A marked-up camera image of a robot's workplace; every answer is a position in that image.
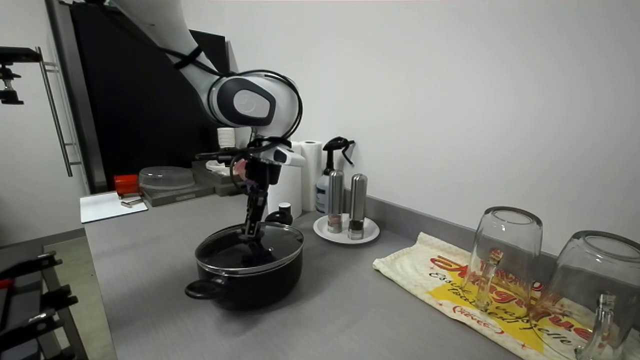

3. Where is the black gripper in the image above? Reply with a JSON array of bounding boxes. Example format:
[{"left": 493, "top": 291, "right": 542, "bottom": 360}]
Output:
[{"left": 230, "top": 137, "right": 297, "bottom": 243}]

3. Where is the glass pot lid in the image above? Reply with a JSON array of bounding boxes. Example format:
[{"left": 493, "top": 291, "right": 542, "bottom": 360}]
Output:
[{"left": 195, "top": 223, "right": 307, "bottom": 276}]

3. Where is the black cooking pot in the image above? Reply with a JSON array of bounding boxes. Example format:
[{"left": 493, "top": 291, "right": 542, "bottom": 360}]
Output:
[{"left": 182, "top": 223, "right": 308, "bottom": 313}]

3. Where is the rectangular container, red lid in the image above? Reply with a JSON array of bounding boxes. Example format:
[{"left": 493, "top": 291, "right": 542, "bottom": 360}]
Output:
[{"left": 111, "top": 173, "right": 144, "bottom": 200}]

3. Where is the small brown bottle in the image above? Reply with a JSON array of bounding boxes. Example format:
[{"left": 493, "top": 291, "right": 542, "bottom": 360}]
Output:
[{"left": 274, "top": 203, "right": 297, "bottom": 229}]

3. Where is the white paper towel roll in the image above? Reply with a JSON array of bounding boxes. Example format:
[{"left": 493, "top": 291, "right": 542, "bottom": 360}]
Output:
[
  {"left": 293, "top": 140, "right": 326, "bottom": 216},
  {"left": 265, "top": 159, "right": 307, "bottom": 221}
]

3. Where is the spray bottle, black trigger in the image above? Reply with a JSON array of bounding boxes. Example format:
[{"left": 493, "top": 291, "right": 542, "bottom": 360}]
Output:
[{"left": 312, "top": 134, "right": 358, "bottom": 216}]

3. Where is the white round saucer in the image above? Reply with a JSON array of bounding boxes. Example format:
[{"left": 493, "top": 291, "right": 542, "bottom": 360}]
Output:
[{"left": 311, "top": 213, "right": 384, "bottom": 248}]

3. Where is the white paper sheet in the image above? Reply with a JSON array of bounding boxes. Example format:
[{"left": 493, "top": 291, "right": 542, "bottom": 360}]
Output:
[{"left": 78, "top": 191, "right": 150, "bottom": 227}]

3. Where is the printed yellow red dish towel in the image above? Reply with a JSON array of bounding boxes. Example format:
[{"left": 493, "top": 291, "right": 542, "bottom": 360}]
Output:
[{"left": 373, "top": 230, "right": 640, "bottom": 360}]

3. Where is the upturned drinking glass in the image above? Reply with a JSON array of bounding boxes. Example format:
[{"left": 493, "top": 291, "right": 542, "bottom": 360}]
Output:
[
  {"left": 541, "top": 229, "right": 640, "bottom": 360},
  {"left": 464, "top": 204, "right": 546, "bottom": 316}
]

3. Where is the black cooktop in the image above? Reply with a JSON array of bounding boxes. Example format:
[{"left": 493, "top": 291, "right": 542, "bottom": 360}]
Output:
[{"left": 0, "top": 237, "right": 90, "bottom": 360}]

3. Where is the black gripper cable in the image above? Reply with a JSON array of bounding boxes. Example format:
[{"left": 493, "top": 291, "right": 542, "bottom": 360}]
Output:
[{"left": 253, "top": 69, "right": 307, "bottom": 147}]

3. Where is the black wall panel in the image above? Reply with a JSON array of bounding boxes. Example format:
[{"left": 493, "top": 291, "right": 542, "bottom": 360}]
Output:
[{"left": 69, "top": 2, "right": 236, "bottom": 196}]

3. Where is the metal cabinet handle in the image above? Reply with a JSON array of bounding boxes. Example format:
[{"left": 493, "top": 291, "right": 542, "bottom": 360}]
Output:
[{"left": 39, "top": 47, "right": 87, "bottom": 180}]

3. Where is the black clamp, orange handle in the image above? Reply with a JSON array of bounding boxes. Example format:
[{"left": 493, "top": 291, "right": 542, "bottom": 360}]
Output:
[
  {"left": 0, "top": 284, "right": 83, "bottom": 336},
  {"left": 0, "top": 250, "right": 64, "bottom": 284}
]

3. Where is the black camera on stand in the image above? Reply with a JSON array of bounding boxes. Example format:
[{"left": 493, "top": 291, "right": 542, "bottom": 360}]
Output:
[{"left": 0, "top": 44, "right": 47, "bottom": 109}]

